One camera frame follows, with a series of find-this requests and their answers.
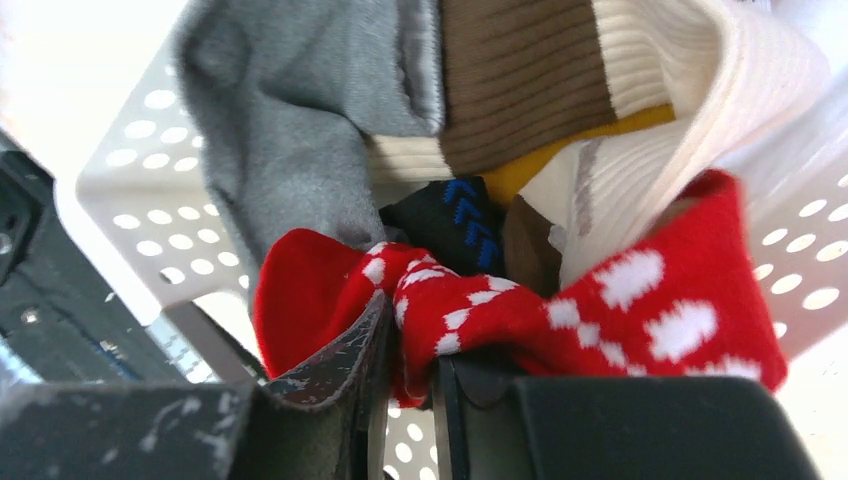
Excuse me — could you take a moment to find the red white patterned sock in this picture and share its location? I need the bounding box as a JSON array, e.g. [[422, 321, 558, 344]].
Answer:
[[254, 169, 788, 408]]

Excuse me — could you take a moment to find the grey sock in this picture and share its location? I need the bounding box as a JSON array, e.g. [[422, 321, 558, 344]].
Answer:
[[174, 1, 446, 281]]

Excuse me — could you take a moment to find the mustard striped sock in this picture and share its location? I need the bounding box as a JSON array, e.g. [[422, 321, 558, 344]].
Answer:
[[482, 104, 676, 209]]

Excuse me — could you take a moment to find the black blue sock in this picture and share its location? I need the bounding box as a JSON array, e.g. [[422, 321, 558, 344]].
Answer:
[[379, 176, 505, 277]]

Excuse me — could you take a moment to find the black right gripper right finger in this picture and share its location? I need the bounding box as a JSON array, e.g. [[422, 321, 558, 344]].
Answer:
[[432, 354, 818, 479]]

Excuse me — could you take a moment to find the white plastic basket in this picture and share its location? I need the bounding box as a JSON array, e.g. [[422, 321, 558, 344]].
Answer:
[[52, 0, 848, 480]]

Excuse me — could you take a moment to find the beige brown sock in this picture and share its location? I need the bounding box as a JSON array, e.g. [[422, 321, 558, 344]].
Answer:
[[368, 1, 830, 297]]

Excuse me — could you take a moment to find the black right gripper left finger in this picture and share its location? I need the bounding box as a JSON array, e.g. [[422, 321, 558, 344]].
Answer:
[[1, 292, 389, 479]]

